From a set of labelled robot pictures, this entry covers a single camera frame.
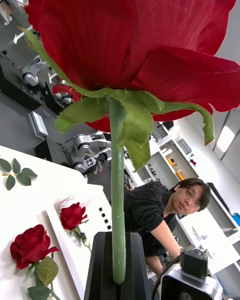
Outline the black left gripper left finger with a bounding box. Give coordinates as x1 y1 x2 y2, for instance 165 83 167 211
83 231 121 300

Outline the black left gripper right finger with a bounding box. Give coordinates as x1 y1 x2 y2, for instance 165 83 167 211
120 232 152 300

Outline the large red artificial rose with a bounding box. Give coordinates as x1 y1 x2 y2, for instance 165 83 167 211
21 0 240 285

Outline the person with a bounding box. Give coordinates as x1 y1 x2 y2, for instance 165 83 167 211
123 177 212 278

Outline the small red artificial rose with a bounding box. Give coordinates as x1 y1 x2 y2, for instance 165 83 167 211
59 201 93 253

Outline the shallow white box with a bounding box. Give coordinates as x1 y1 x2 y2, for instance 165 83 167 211
41 183 113 300

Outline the red rose with pale leaf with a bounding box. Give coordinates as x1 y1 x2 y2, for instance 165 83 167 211
9 224 62 300

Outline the white desk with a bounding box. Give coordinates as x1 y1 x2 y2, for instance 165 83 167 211
174 207 240 278

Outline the white shelf with goods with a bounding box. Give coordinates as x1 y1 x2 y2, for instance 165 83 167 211
123 119 201 193

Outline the loose green leaf twig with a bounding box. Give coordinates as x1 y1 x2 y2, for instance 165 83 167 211
0 157 38 191

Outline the silver grey robot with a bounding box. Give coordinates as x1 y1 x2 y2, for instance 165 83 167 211
19 54 50 87
51 83 76 106
66 131 113 175

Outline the black box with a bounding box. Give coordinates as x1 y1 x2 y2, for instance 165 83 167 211
34 139 53 162

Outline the grey flat device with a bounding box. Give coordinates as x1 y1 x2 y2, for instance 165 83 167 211
27 110 49 141

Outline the black desk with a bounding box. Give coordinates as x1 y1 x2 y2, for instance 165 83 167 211
0 51 42 111

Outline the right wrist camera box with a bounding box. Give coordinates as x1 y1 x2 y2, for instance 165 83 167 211
159 264 223 300

